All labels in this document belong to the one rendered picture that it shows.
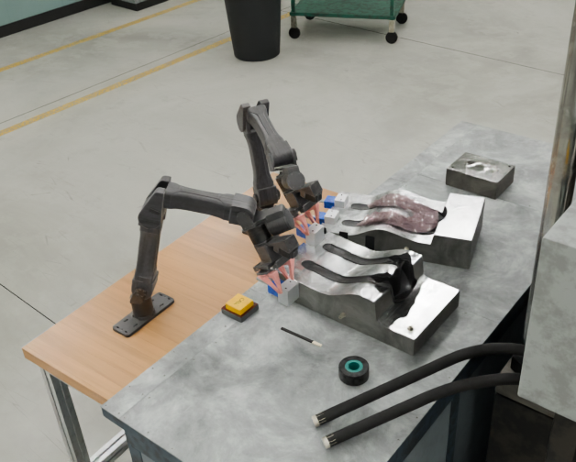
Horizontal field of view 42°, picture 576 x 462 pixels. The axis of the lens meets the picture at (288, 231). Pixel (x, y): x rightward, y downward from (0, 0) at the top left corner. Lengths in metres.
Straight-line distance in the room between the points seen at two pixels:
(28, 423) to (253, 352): 1.36
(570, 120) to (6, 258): 3.19
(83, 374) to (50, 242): 2.15
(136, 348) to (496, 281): 1.10
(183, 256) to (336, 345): 0.67
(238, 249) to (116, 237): 1.72
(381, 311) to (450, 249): 0.39
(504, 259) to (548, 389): 0.94
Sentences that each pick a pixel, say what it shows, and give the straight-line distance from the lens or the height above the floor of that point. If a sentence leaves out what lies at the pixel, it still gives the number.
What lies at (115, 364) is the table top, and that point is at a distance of 2.19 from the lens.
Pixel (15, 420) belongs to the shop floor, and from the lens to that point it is 3.30.
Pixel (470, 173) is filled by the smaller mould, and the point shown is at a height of 0.87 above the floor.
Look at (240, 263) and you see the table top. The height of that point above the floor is 0.80.
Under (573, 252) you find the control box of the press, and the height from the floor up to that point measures 1.46.
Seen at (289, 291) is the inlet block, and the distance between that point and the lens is 2.08.
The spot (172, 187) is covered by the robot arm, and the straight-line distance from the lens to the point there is 2.03.
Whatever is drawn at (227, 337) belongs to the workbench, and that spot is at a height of 0.80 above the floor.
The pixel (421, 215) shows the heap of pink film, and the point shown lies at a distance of 2.51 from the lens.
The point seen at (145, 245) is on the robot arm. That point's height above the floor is 1.07.
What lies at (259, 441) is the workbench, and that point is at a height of 0.80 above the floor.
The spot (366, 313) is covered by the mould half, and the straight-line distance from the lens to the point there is 2.12.
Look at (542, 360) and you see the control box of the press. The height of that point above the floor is 1.19.
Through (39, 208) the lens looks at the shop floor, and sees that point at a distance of 4.61.
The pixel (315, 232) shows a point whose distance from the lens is 2.34.
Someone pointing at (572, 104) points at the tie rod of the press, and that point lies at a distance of 1.69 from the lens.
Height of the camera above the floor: 2.25
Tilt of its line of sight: 34 degrees down
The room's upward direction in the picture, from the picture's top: 4 degrees counter-clockwise
